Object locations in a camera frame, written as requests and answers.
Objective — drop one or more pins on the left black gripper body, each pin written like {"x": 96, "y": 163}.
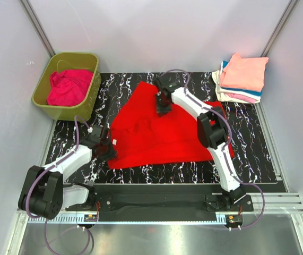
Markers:
{"x": 107, "y": 147}

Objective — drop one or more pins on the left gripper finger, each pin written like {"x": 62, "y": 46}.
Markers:
{"x": 109, "y": 155}
{"x": 108, "y": 134}

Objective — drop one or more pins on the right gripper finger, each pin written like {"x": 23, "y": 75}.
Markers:
{"x": 160, "y": 110}
{"x": 168, "y": 108}

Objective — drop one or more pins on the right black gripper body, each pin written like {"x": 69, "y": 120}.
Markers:
{"x": 159, "y": 100}

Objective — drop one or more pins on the red t-shirt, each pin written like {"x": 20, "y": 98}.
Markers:
{"x": 143, "y": 137}

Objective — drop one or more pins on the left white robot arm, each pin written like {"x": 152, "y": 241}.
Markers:
{"x": 45, "y": 193}

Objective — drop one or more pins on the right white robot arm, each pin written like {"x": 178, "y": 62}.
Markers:
{"x": 214, "y": 134}

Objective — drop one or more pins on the folded cream t-shirt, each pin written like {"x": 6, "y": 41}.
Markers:
{"x": 221, "y": 93}

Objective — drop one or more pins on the olive green plastic bin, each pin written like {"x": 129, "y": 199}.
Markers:
{"x": 68, "y": 61}

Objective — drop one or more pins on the magenta t-shirt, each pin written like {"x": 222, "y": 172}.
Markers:
{"x": 69, "y": 88}

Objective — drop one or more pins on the folded pink t-shirt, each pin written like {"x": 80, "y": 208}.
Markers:
{"x": 244, "y": 98}

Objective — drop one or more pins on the folded peach t-shirt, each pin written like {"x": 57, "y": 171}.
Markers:
{"x": 244, "y": 73}

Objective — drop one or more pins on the folded blue t-shirt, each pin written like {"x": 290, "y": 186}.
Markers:
{"x": 254, "y": 93}

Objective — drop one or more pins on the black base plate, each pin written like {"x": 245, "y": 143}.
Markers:
{"x": 208, "y": 197}

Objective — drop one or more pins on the aluminium frame rail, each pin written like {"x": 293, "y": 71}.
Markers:
{"x": 269, "y": 201}

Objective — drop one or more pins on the right aluminium corner post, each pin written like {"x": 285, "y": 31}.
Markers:
{"x": 289, "y": 9}

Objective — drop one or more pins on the aluminium corner post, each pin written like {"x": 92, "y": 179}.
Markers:
{"x": 289, "y": 9}
{"x": 27, "y": 7}

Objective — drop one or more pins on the left aluminium corner post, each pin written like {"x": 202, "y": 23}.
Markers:
{"x": 27, "y": 7}

